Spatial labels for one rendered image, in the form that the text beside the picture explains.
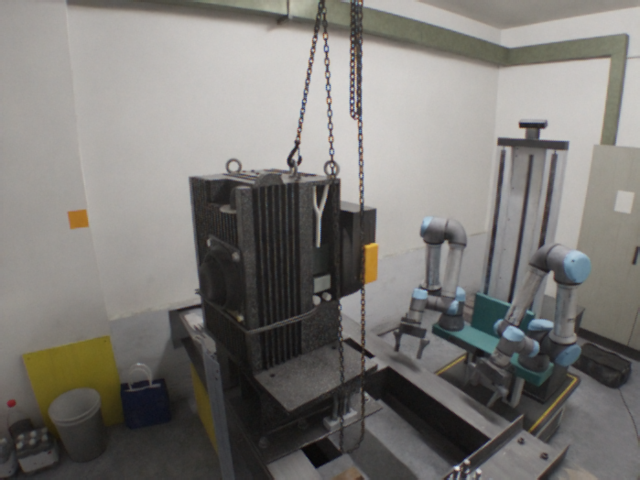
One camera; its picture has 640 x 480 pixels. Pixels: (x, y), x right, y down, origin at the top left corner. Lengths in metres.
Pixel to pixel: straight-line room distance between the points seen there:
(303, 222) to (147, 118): 1.30
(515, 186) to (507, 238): 0.28
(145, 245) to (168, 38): 1.22
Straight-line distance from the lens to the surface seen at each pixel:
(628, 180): 3.60
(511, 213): 2.10
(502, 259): 2.17
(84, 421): 2.47
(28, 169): 2.30
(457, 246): 1.94
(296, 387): 1.42
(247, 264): 1.27
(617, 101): 3.79
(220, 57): 2.49
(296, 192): 1.34
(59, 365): 2.61
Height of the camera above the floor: 1.78
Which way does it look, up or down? 16 degrees down
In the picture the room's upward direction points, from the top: straight up
